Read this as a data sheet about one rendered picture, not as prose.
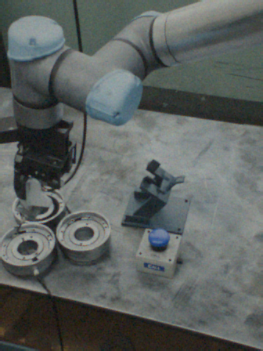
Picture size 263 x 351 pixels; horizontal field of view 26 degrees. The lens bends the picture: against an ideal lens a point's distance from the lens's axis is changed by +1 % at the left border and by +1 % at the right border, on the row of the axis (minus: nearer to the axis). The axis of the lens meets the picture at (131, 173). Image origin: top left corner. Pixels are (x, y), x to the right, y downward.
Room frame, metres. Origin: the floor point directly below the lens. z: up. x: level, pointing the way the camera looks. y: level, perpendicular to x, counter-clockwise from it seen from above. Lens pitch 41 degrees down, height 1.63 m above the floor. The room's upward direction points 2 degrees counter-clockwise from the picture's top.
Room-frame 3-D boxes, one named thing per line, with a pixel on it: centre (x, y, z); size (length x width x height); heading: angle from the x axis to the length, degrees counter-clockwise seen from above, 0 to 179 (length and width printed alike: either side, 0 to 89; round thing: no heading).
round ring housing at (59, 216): (0.81, 0.19, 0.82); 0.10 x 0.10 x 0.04
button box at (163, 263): (0.68, -0.05, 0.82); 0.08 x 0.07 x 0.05; 71
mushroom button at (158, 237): (0.68, -0.05, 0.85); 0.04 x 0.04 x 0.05
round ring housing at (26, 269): (0.71, 0.20, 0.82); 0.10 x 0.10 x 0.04
